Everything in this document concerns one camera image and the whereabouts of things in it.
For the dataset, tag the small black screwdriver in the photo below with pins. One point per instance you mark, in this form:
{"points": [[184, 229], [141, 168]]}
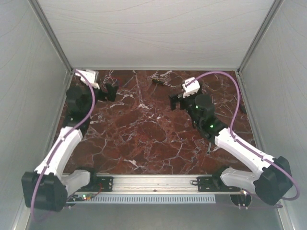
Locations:
{"points": [[242, 108]]}

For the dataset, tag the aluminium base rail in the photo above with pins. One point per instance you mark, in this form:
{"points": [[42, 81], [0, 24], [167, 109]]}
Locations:
{"points": [[127, 184]]}

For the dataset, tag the right black mount plate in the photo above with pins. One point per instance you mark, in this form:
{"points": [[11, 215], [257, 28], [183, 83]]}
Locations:
{"points": [[212, 184]]}

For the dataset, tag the left black mount plate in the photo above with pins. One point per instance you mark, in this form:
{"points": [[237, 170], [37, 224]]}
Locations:
{"points": [[102, 184]]}

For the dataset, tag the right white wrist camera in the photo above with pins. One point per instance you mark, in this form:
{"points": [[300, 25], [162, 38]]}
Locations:
{"points": [[190, 86]]}

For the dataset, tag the grey slotted cable duct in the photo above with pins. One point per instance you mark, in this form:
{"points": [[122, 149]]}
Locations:
{"points": [[155, 199]]}

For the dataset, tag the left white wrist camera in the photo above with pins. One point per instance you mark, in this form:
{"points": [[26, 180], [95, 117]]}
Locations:
{"points": [[88, 76]]}

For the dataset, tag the black mount plate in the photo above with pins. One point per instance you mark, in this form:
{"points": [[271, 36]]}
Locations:
{"points": [[102, 184], [212, 184]]}

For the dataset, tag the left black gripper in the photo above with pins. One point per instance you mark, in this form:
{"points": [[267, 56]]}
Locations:
{"points": [[111, 94]]}

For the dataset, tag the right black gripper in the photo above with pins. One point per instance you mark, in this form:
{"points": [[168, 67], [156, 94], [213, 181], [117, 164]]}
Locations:
{"points": [[174, 98]]}

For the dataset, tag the small circuit board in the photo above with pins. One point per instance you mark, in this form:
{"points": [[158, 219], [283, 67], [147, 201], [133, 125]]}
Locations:
{"points": [[86, 197]]}

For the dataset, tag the black yellow screwdriver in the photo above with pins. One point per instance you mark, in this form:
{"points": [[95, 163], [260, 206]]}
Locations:
{"points": [[157, 81]]}

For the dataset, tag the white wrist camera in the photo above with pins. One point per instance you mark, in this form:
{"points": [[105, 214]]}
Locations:
{"points": [[190, 86], [88, 76]]}

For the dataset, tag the silver wrench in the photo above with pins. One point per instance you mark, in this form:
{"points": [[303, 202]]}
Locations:
{"points": [[209, 148]]}

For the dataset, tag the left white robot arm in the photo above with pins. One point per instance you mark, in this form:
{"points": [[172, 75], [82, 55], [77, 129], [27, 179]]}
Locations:
{"points": [[45, 188]]}

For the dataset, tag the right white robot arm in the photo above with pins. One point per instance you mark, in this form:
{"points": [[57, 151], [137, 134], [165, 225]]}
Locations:
{"points": [[269, 177]]}

